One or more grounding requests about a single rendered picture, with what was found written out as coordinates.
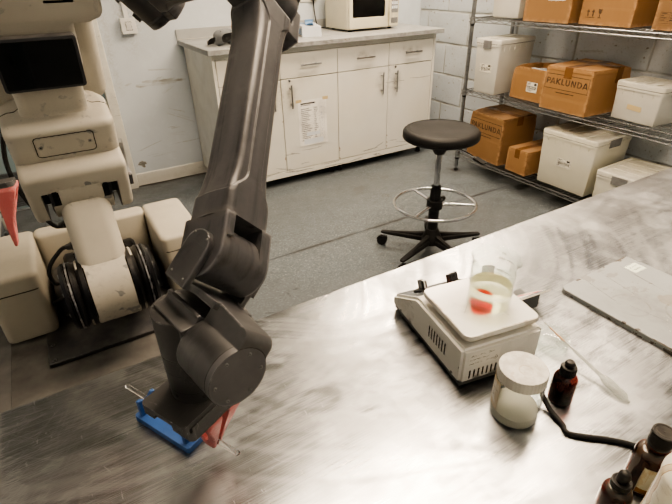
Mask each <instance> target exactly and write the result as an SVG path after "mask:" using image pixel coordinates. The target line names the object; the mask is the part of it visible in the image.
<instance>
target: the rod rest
mask: <svg viewBox="0 0 672 504"><path fill-rule="evenodd" d="M143 400H144V399H138V400H137V401H136V404H137V407H138V410H139V412H138V413H136V415H135V416H136V419H137V421H138V422H140V423H141V424H143V425H145V426H146V427H148V428H149V429H151V430H152V431H154V432H155V433H157V434H158V435H160V436H161V437H163V438H165V439H166V440H168V441H169V442H171V443H172V444H174V445H175V446H177V447H178V448H180V449H181V450H183V451H185V452H186V453H188V454H190V453H192V452H193V451H194V450H195V449H196V448H197V447H198V446H199V445H200V444H201V443H202V442H203V440H202V438H201V437H200V438H199V439H198V440H196V441H194V442H190V441H188V440H187V439H185V438H183V437H182V436H180V435H179V434H178V433H176V432H175V431H173V429H172V426H171V425H169V424H168V423H166V422H165V421H163V420H161V419H160V418H158V417H157V418H155V419H154V418H152V417H151V416H149V415H148V414H146V413H145V410H144V408H143V405H142V401H143Z"/></svg>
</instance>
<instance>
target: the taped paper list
mask: <svg viewBox="0 0 672 504"><path fill-rule="evenodd" d="M326 99H328V96H322V98H316V99H309V100H303V101H301V100H296V103H298V118H299V134H300V147H302V146H307V145H312V144H317V143H323V142H328V136H327V111H326Z"/></svg>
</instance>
